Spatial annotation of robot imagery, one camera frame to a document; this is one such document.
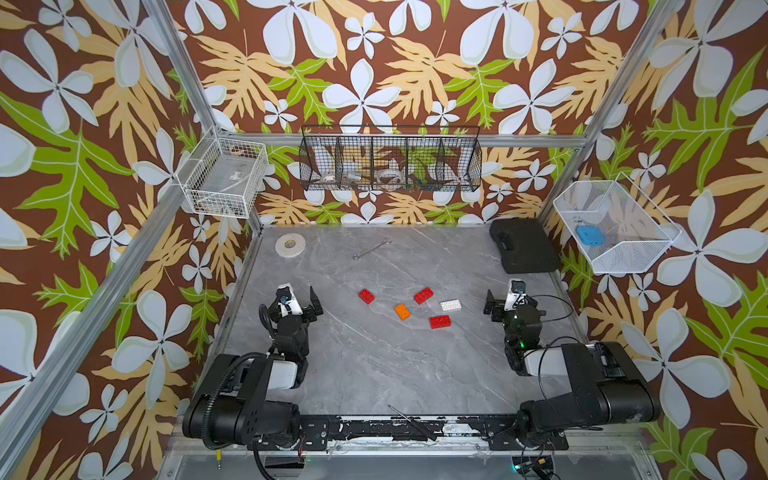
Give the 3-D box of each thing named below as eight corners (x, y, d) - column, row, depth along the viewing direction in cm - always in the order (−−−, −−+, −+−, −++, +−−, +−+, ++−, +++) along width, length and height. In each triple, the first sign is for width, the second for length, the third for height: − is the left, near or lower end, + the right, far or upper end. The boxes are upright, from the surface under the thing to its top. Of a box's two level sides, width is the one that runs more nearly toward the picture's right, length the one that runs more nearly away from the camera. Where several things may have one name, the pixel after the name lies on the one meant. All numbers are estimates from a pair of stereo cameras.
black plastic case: (503, 274, 108) (510, 262, 103) (487, 223, 125) (492, 210, 119) (557, 274, 108) (567, 262, 103) (534, 223, 125) (541, 210, 119)
